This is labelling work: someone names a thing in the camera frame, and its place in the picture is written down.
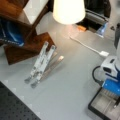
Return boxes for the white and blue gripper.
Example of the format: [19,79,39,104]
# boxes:
[100,56,120,96]

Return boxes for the black pen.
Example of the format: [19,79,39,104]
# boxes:
[113,97,120,109]

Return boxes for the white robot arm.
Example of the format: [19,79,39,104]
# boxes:
[101,23,120,96]

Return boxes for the black drawer box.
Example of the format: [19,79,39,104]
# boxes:
[88,88,120,120]

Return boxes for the orange block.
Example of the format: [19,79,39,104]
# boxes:
[77,26,86,32]

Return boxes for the silver folding laptop stand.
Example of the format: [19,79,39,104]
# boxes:
[25,42,64,88]

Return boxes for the white lamp shade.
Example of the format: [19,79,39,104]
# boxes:
[53,0,85,25]

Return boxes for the blue book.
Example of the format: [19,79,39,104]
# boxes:
[0,17,24,46]

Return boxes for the wooden shelf stand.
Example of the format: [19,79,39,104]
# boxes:
[0,0,54,65]

